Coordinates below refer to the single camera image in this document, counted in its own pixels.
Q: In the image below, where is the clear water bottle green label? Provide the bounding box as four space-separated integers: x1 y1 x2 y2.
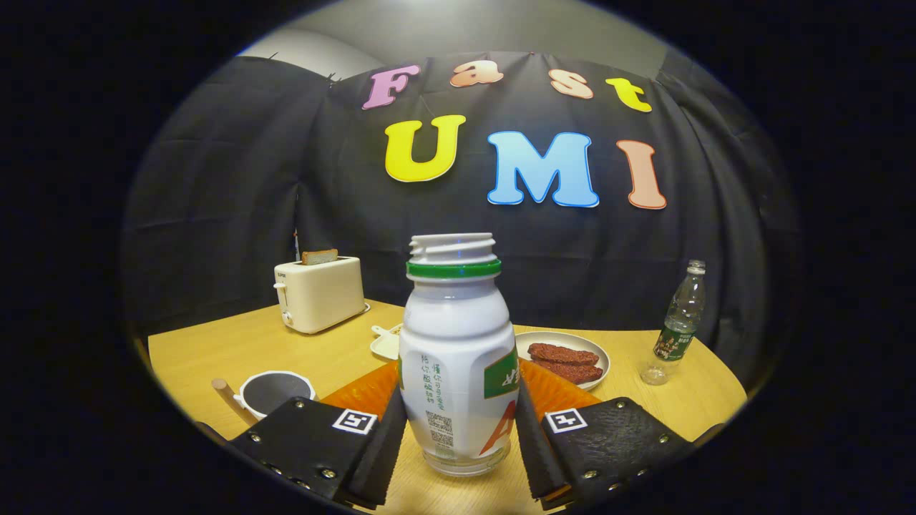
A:
640 260 707 386

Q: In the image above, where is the black backdrop cloth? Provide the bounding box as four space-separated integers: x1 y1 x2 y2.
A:
122 50 799 391

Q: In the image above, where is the white divided dish with seeds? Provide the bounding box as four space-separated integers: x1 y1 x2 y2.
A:
370 323 404 361

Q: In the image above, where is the white cup with wooden handle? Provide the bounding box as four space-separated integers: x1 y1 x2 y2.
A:
211 370 316 426

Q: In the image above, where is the round beige plate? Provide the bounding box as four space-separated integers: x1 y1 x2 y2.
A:
514 330 611 391

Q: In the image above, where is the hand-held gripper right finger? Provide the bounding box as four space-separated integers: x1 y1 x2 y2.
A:
513 360 695 510

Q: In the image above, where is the reddish brown meat slice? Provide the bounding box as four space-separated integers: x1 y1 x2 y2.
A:
533 359 604 385
528 343 600 366

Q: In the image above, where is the wooden table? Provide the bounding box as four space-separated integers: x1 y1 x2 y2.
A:
147 299 749 515

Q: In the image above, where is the cream toaster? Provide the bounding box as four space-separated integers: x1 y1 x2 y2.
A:
273 256 371 335

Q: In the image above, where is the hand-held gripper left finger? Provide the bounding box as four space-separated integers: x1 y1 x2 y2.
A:
229 360 409 510

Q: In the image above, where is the white juice bottle green ring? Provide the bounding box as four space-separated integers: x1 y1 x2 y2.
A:
398 232 520 478

